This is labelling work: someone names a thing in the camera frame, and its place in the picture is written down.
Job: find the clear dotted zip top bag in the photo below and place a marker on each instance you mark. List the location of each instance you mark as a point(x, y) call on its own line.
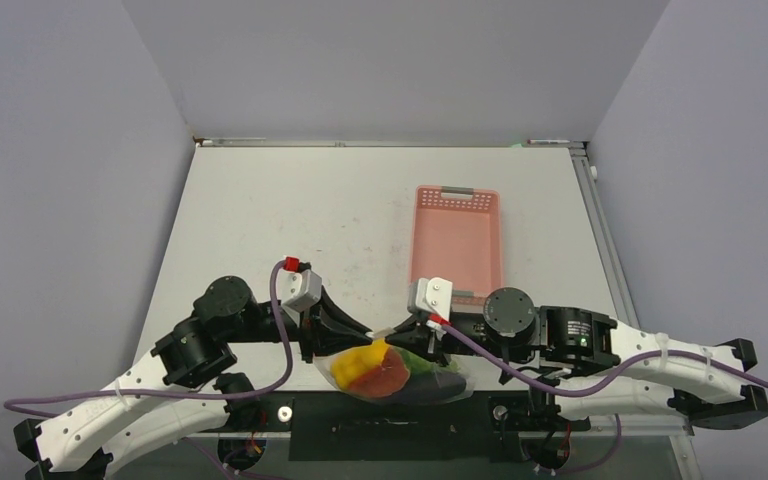
point(323, 365)

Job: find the pink perforated plastic basket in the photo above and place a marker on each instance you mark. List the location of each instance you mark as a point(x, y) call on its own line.
point(457, 235)

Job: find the green toy apple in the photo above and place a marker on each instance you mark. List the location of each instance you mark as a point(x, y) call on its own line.
point(417, 365)

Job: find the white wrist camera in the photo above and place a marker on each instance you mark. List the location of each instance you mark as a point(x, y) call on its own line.
point(303, 287)
point(431, 295)

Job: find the purple toy eggplant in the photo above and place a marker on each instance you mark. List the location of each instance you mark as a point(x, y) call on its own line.
point(429, 388)

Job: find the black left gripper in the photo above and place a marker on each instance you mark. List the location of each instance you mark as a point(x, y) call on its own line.
point(325, 326)

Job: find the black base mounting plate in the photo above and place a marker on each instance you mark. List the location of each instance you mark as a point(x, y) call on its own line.
point(331, 426)

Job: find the aluminium table edge rail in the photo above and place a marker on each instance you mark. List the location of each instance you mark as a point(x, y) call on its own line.
point(586, 175)

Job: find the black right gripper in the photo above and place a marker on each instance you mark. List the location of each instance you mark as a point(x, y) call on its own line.
point(427, 338)

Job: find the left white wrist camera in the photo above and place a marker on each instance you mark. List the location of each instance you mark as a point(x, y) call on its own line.
point(303, 287)

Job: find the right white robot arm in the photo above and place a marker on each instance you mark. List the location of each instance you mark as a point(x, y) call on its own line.
point(579, 363)

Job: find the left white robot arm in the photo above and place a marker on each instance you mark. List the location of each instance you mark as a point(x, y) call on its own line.
point(187, 382)

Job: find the yellow toy bell pepper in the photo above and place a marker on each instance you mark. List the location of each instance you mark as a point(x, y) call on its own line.
point(353, 364)

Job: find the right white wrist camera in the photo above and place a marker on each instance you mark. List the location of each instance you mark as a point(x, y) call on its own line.
point(431, 295)

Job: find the red watermelon slice toy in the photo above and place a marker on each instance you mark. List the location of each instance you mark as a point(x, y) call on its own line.
point(389, 380)

